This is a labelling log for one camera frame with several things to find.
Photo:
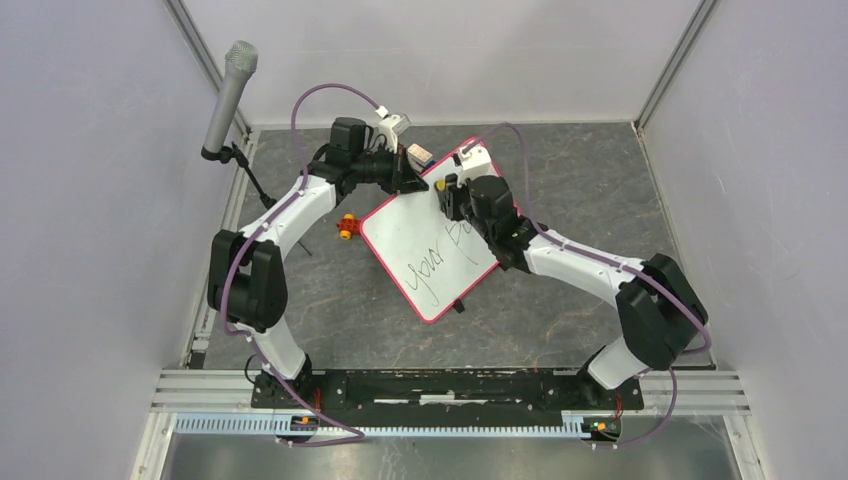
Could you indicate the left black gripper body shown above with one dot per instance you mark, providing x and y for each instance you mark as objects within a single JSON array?
[{"x": 384, "y": 169}]

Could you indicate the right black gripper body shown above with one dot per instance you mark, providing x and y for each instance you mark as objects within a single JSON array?
[{"x": 467, "y": 212}]

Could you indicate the pink framed whiteboard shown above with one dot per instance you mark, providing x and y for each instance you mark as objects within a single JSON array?
[{"x": 433, "y": 261}]

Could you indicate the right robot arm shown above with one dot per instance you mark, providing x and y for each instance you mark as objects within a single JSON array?
[{"x": 659, "y": 313}]

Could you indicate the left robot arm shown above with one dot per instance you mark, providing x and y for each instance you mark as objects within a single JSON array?
[{"x": 247, "y": 283}]

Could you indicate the red toy block boat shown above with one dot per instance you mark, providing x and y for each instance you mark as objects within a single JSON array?
[{"x": 420, "y": 158}]

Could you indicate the red toy block car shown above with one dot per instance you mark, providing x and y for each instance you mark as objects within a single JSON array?
[{"x": 348, "y": 227}]

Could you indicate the grey microphone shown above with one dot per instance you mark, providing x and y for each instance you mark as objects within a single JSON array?
[{"x": 240, "y": 64}]

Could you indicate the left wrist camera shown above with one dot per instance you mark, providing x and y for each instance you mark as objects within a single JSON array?
[{"x": 391, "y": 125}]

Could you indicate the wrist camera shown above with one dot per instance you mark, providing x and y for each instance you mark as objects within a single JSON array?
[
  {"x": 391, "y": 125},
  {"x": 472, "y": 163}
]

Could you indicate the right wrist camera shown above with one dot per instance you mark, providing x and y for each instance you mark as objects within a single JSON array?
[{"x": 472, "y": 163}]

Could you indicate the metal wire whiteboard stand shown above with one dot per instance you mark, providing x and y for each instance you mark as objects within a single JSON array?
[{"x": 304, "y": 248}]

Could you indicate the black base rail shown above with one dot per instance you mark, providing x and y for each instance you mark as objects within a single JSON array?
[{"x": 339, "y": 406}]

